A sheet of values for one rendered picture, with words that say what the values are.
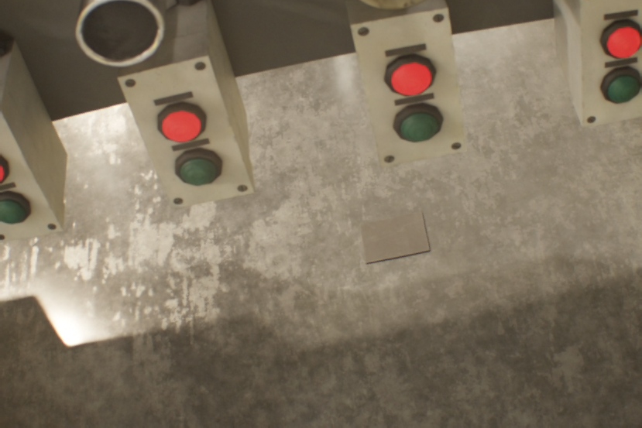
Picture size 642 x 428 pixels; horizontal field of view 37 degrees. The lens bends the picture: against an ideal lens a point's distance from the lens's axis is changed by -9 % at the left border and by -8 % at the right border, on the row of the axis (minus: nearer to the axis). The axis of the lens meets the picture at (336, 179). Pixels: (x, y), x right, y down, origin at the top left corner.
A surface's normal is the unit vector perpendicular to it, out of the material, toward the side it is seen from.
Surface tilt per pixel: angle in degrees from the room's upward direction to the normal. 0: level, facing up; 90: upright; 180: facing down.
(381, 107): 90
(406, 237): 0
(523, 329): 0
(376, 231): 0
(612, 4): 90
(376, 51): 90
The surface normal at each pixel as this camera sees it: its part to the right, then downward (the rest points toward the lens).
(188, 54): -0.17, -0.66
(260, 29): 0.11, 0.73
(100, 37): 0.72, -0.53
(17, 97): 0.98, -0.19
